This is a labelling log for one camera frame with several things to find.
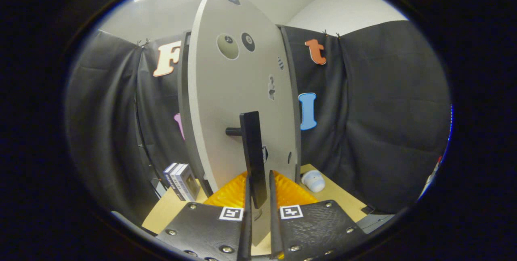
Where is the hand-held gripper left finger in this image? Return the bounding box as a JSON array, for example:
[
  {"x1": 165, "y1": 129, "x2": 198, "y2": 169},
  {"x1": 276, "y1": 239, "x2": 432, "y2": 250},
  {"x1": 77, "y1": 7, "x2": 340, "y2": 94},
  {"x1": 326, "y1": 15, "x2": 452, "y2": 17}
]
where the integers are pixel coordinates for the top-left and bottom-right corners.
[{"x1": 156, "y1": 171, "x2": 253, "y2": 261}]

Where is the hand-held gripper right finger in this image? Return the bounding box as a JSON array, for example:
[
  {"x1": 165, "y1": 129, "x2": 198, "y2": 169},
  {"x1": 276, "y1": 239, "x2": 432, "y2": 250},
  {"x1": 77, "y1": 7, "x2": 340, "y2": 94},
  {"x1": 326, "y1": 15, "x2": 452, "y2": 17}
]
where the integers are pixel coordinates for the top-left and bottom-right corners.
[{"x1": 269, "y1": 169, "x2": 370, "y2": 261}]

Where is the white cabinet door black handle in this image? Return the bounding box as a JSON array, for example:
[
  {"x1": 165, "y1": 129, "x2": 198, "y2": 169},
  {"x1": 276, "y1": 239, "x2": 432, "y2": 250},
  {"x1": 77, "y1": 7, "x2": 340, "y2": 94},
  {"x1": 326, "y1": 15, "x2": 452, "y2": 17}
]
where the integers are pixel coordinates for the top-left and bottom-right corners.
[{"x1": 188, "y1": 0, "x2": 299, "y2": 247}]

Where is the white round object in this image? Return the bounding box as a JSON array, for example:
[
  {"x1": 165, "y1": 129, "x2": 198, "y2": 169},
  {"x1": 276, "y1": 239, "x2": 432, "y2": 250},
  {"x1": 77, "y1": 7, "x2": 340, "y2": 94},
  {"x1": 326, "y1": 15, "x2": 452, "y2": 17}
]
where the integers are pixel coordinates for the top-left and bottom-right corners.
[{"x1": 301, "y1": 170, "x2": 326, "y2": 193}]

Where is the grey cover book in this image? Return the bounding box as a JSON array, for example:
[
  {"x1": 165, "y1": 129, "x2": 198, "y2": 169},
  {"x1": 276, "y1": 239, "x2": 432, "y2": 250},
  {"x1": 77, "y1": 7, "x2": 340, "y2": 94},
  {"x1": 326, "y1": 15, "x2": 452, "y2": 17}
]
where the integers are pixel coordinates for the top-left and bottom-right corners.
[{"x1": 178, "y1": 164, "x2": 201, "y2": 202}]

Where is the dark blue book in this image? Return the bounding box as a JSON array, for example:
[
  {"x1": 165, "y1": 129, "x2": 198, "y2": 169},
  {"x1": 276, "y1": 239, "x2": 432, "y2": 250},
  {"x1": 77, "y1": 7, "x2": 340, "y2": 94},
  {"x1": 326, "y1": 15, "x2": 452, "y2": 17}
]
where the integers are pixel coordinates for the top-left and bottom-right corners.
[{"x1": 163, "y1": 162, "x2": 178, "y2": 189}]

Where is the black backdrop cloth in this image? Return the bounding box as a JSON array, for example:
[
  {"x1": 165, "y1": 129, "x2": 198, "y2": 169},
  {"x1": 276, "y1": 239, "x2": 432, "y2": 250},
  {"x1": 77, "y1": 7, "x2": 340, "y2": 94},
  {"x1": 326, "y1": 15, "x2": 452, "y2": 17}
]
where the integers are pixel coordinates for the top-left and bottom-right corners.
[{"x1": 65, "y1": 21, "x2": 451, "y2": 221}]

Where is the grey cabinet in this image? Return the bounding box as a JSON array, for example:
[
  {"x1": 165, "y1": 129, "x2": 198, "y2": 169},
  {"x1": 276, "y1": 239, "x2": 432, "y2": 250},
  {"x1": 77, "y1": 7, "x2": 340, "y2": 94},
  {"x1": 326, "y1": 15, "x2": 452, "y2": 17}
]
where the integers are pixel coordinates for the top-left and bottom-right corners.
[{"x1": 178, "y1": 26, "x2": 303, "y2": 197}]

